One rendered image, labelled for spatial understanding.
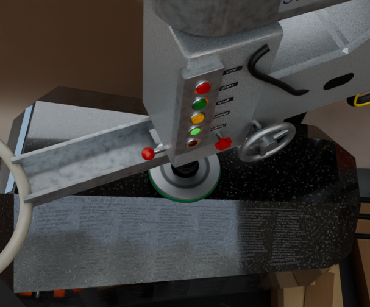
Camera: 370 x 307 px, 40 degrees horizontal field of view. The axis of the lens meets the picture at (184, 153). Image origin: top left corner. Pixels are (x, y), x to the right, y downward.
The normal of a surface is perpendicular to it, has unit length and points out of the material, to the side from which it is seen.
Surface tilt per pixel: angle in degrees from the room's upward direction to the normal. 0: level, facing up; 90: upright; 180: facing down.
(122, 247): 45
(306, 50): 4
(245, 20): 90
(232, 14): 90
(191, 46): 0
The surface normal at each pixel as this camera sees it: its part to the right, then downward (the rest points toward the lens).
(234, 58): 0.40, 0.82
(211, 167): 0.08, -0.48
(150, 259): 0.06, 0.28
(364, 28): -0.53, -0.17
